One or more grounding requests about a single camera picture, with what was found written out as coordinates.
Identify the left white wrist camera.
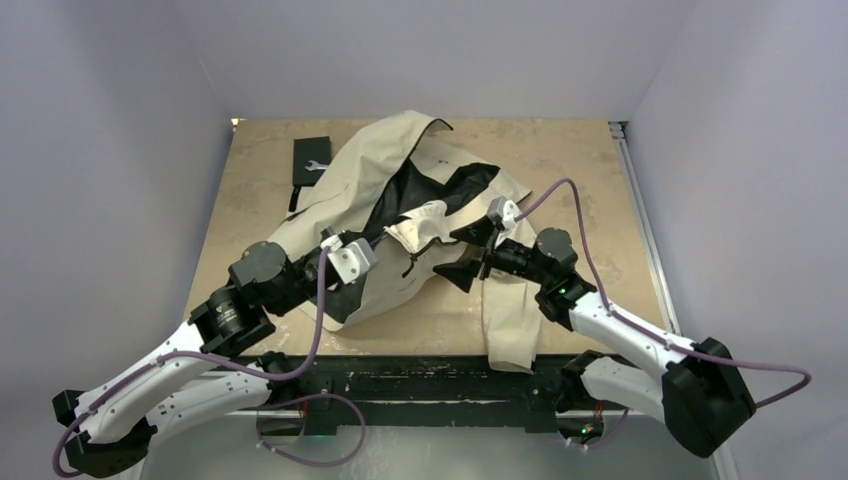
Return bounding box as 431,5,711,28
320,230,378,284

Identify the purple cable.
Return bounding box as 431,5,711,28
513,177,813,452
52,245,367,478

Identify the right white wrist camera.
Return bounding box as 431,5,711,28
487,197,522,232

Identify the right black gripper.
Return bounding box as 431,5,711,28
433,215,550,293

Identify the black pouch with wrench logo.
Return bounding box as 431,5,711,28
288,136,332,213

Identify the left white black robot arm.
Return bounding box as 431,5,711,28
51,234,376,479

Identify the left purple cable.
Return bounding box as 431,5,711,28
52,245,367,478

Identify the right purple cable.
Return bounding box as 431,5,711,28
513,177,813,452

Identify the beige jacket with black lining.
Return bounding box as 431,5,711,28
271,110,541,373

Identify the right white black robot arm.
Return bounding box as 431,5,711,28
433,219,757,458

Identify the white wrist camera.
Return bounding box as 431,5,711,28
320,230,378,284
487,197,522,232

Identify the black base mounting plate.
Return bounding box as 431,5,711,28
165,354,654,435

